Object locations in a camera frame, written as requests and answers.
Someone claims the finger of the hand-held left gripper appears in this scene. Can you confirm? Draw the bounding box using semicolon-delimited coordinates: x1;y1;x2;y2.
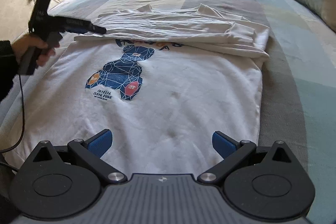
65;26;88;33
84;24;107;35

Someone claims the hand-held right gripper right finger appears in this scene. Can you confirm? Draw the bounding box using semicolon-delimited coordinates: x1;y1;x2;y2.
197;131;298;185

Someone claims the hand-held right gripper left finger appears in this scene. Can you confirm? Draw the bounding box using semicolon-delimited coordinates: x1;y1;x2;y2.
26;129;128;184

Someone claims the white sweatshirt with bear print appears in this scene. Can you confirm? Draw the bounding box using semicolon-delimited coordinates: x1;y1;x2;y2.
5;4;271;180

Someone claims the person's left forearm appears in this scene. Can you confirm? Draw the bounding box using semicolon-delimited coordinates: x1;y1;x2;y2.
0;40;20;104

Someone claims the person's left hand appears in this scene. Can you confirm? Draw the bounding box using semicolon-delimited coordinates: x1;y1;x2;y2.
13;34;57;67

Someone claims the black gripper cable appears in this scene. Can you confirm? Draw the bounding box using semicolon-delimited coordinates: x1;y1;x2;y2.
0;74;25;170

